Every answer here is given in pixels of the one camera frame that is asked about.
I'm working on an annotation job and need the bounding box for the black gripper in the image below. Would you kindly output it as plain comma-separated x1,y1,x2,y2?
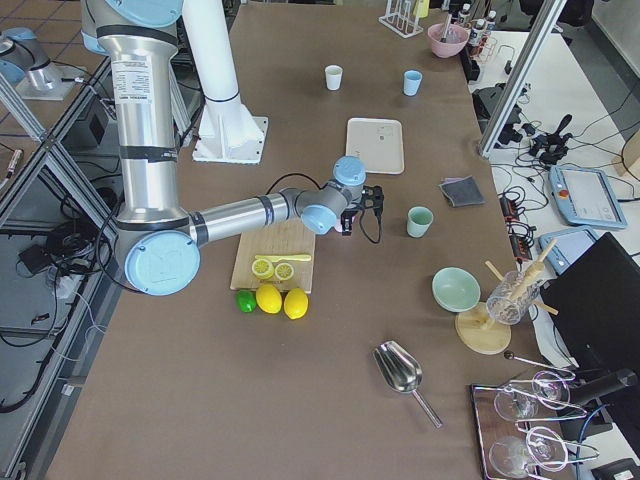
340,197,367,235

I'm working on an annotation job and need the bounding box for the green cup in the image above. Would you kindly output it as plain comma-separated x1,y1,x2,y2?
406,206,434,238

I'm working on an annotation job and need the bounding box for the cream white cup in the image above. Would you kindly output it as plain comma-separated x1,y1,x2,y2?
324,65,343,91

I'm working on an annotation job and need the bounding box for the blue cup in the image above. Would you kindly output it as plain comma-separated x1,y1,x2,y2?
403,70,423,97

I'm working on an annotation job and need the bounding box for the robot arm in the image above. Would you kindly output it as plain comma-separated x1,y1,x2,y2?
81,1,366,296

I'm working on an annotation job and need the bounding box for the cream rabbit tray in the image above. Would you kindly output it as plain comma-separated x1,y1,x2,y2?
345,117,404,175

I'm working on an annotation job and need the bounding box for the yellow plastic knife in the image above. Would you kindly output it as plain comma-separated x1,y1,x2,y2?
254,254,312,262

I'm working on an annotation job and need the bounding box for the wooden cutting board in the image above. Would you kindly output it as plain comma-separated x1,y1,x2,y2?
230,219,315,294

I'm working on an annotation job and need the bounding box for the lemon slice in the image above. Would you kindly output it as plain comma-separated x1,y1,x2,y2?
251,258,275,280
274,262,295,282

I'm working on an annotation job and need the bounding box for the yellow lemon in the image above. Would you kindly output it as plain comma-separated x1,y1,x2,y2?
284,288,309,320
255,284,283,314

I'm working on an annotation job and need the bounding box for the grey folded cloth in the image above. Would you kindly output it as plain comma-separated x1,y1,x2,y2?
439,176,486,208

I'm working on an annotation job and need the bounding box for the green lime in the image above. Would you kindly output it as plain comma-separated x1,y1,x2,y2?
235,290,257,313

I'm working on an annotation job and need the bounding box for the green bowl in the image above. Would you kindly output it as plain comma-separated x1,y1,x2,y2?
432,267,481,313

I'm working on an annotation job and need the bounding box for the white pillar base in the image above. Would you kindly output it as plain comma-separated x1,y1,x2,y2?
182,0,268,164

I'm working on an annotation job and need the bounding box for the metal scoop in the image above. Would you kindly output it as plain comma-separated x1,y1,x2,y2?
373,340,443,429

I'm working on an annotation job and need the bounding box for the wooden cup stand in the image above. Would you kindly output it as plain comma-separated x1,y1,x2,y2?
455,240,558,355

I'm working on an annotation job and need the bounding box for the clear textured glass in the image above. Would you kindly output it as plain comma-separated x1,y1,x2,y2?
486,271,540,325

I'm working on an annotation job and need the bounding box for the metal tube in bowl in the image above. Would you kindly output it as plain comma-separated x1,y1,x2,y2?
440,13,453,43

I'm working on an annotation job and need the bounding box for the pink bowl with ice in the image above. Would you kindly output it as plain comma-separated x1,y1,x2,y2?
427,23,470,58

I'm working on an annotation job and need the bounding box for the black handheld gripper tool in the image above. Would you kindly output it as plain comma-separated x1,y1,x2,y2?
529,114,573,165

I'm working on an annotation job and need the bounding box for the yellow bottle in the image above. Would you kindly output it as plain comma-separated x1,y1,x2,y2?
413,0,430,19

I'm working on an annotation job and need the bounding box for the blue teach pendant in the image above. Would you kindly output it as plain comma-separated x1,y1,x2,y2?
549,165,627,230

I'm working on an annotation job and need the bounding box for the wine glass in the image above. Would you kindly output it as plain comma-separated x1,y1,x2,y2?
494,370,570,421
489,427,568,479

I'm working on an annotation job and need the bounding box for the black monitor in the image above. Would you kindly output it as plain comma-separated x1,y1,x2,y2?
542,233,639,372

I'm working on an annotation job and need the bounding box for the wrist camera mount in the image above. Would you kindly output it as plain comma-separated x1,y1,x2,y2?
361,185,384,218

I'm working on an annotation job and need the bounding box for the aluminium frame post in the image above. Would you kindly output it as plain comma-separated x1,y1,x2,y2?
478,0,566,159

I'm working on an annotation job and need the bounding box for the white wire rack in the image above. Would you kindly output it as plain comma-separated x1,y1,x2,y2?
378,0,423,39

